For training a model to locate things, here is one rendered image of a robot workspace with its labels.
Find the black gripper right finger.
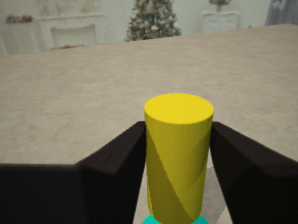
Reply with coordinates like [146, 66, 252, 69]
[209, 121, 298, 224]

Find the cyan circle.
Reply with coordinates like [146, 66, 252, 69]
[142, 215, 209, 224]

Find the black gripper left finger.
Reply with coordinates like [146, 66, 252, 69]
[0, 121, 147, 224]

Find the yellow cylinder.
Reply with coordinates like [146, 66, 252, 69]
[144, 93, 214, 224]

